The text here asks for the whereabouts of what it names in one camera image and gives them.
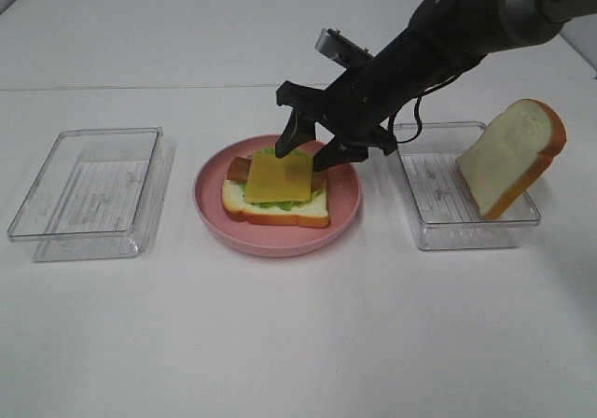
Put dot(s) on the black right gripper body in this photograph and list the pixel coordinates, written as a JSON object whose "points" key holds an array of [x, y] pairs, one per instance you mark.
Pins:
{"points": [[353, 106]]}

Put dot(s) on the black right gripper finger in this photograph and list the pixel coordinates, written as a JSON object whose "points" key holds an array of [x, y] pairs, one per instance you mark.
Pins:
{"points": [[299, 130], [337, 153]]}

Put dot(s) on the yellow cheese slice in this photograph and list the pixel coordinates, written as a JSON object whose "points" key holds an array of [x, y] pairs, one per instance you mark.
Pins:
{"points": [[273, 179]]}

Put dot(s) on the bread slice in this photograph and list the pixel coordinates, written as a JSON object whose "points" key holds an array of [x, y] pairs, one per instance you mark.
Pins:
{"points": [[511, 154], [311, 214]]}

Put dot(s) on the brown bacon strip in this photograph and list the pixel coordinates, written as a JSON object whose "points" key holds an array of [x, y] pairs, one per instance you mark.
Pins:
{"points": [[239, 168]]}

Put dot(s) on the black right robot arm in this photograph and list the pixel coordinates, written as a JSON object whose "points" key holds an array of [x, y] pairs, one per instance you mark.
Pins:
{"points": [[444, 39]]}

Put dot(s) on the pink round plate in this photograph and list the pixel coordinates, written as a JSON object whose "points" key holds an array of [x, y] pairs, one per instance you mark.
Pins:
{"points": [[273, 241]]}

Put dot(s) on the clear right plastic tray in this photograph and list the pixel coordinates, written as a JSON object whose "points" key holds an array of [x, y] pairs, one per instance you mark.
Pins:
{"points": [[440, 211]]}

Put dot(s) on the clear plastic tray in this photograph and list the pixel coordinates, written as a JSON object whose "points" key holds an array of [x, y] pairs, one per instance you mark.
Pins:
{"points": [[440, 211], [98, 195]]}

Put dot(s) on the clear left plastic tray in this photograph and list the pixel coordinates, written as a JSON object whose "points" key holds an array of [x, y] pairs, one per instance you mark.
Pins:
{"points": [[98, 195]]}

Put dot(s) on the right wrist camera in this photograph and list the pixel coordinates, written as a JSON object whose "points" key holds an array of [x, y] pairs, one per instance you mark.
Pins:
{"points": [[339, 49]]}

